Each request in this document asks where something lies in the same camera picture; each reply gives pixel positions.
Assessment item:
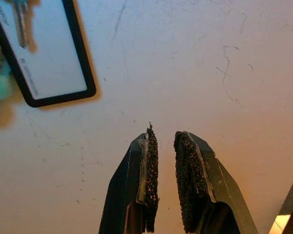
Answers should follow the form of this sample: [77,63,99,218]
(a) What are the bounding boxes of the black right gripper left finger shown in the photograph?
[98,122,160,234]

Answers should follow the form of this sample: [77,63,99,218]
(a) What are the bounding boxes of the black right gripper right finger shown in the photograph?
[173,131,259,234]

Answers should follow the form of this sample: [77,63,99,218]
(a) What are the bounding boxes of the black and cream furniture edge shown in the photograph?
[268,162,293,234]

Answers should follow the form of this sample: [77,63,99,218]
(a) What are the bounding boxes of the black framed white key tag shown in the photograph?
[0,0,97,108]

